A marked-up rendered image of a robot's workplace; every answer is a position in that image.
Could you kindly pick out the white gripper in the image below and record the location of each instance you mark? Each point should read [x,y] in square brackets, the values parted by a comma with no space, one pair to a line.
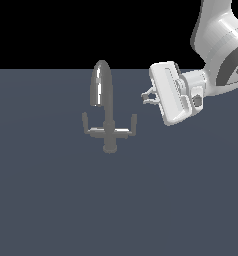
[169,91]

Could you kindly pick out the grey faucet spout and base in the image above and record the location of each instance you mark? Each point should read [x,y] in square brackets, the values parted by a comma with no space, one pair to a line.
[108,100]

